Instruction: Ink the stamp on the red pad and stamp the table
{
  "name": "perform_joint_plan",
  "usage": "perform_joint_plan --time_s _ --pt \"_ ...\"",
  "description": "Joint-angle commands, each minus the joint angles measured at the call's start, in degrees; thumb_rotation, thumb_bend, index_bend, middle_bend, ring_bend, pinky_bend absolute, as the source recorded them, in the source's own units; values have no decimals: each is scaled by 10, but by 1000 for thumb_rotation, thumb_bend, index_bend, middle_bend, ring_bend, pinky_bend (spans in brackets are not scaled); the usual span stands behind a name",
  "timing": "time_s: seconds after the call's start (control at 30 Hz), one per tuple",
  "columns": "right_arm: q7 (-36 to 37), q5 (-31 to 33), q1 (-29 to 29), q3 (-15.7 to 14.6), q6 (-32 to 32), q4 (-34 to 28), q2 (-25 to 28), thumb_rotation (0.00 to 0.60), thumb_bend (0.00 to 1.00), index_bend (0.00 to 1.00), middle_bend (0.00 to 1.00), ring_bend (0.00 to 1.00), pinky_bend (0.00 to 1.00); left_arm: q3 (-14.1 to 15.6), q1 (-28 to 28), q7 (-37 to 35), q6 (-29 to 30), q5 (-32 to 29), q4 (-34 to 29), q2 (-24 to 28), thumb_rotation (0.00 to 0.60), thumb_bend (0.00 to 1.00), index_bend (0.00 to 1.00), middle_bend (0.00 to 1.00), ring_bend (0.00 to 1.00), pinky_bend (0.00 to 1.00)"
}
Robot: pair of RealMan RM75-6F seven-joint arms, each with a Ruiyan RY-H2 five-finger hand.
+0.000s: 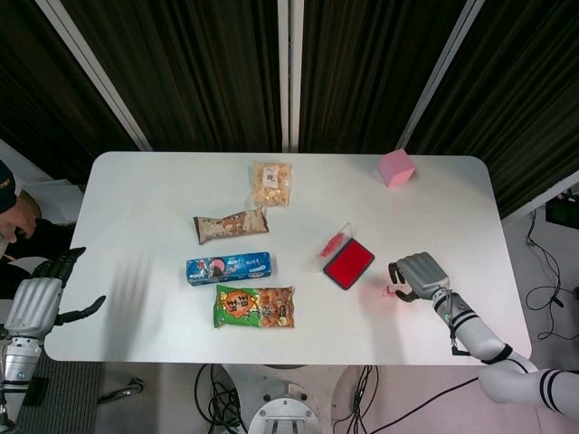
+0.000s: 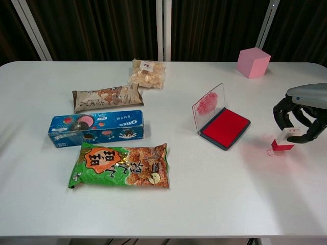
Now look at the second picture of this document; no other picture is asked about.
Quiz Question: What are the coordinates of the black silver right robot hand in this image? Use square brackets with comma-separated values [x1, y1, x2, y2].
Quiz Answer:
[272, 82, 327, 144]

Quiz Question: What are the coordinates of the red white stamp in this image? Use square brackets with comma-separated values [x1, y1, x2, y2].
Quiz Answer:
[271, 127, 302, 153]

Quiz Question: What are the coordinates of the pink foam cube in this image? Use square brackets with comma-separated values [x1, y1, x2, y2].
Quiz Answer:
[236, 47, 272, 79]

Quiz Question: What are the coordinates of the red ink pad clear lid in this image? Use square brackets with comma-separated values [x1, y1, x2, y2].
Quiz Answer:
[191, 82, 252, 153]

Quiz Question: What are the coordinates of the clear bag of pale snacks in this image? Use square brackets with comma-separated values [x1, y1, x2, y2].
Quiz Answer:
[127, 58, 167, 90]

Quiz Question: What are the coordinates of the green orange rice cracker bag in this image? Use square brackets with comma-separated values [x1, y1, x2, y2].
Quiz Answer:
[67, 141, 172, 191]

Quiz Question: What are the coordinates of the brown beige snack pack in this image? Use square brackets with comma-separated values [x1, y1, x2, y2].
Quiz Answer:
[72, 84, 145, 114]

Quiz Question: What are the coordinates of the blue Oreo cookie box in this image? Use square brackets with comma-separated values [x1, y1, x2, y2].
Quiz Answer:
[48, 110, 146, 149]

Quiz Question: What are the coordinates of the dark brown curtain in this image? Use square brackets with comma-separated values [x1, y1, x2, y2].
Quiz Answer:
[0, 0, 327, 67]

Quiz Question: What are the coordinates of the white slanted frame post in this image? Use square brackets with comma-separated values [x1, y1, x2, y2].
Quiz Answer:
[10, 0, 53, 62]
[255, 0, 279, 50]

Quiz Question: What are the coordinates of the white upright frame post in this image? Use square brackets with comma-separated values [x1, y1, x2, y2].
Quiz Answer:
[155, 0, 173, 62]

